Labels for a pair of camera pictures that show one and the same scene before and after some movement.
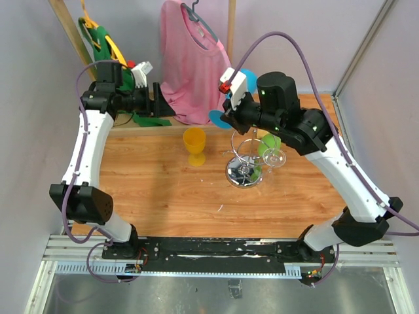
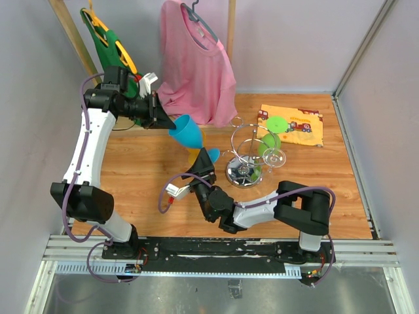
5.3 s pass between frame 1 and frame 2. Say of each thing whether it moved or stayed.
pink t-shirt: stayed
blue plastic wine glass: moved
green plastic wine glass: stayed
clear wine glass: stayed
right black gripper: moved
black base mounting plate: stayed
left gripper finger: moved
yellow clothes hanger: moved
